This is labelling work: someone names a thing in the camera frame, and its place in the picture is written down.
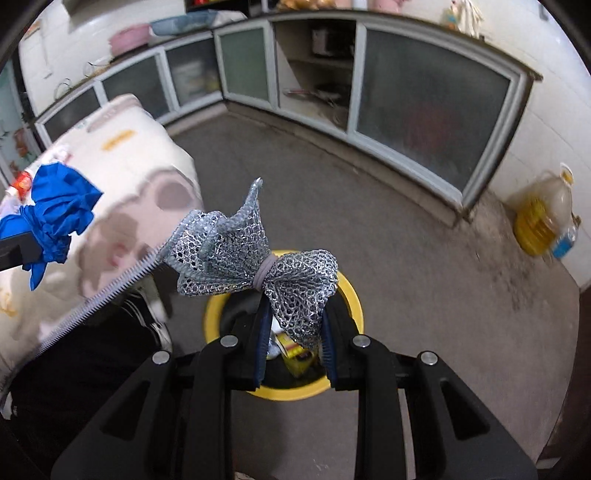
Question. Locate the yellow trash bin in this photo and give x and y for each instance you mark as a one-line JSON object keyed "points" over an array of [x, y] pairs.
{"points": [[344, 295]]}

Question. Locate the blue label water bottle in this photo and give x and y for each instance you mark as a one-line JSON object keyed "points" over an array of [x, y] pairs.
{"points": [[565, 240]]}

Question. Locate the pink pot with lid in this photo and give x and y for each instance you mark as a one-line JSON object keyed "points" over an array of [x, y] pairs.
{"points": [[129, 38]]}

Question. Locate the blue cloth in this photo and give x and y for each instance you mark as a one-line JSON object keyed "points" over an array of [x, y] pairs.
{"points": [[60, 207]]}

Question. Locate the plastic bag of buns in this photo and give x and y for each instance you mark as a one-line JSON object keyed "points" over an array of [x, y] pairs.
{"points": [[302, 3]]}

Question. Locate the kitchen counter cabinet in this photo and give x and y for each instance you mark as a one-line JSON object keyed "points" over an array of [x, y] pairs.
{"points": [[415, 106]]}

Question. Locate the yellow and blue snack bag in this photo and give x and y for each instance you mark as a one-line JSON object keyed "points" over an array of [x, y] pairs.
{"points": [[295, 353]]}

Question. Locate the cartoon printed quilt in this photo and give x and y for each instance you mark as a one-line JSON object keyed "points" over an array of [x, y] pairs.
{"points": [[120, 152]]}

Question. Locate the grey patterned cloth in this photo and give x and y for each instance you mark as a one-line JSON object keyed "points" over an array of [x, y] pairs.
{"points": [[240, 258]]}

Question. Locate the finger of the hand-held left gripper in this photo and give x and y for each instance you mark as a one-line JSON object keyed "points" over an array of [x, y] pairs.
{"points": [[18, 251]]}

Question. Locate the yellow cooking oil jug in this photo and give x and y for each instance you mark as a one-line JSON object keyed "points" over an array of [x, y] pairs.
{"points": [[538, 217]]}

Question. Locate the flower printed glass door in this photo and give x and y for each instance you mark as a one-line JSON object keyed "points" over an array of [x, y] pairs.
{"points": [[11, 138]]}

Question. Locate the blue plastic basket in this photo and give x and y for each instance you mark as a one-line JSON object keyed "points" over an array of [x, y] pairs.
{"points": [[182, 22]]}

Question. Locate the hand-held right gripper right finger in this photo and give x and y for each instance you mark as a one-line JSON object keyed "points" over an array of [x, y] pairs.
{"points": [[328, 355]]}

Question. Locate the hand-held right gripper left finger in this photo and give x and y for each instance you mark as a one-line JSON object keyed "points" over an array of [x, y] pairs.
{"points": [[262, 355]]}

